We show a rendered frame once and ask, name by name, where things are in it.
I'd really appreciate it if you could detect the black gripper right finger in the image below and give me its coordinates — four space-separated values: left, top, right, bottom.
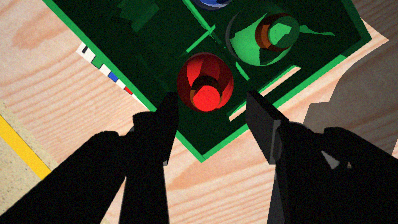
245 91 398 224

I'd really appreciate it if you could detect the green crate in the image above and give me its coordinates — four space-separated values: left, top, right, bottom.
42 0 348 132

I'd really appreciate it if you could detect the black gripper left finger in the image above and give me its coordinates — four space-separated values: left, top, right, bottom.
0 92 179 224

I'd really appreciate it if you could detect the white paper pick list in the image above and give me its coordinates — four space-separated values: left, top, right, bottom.
76 42 149 110

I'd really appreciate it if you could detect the red bottle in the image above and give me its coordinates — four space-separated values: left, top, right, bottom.
177 52 234 113

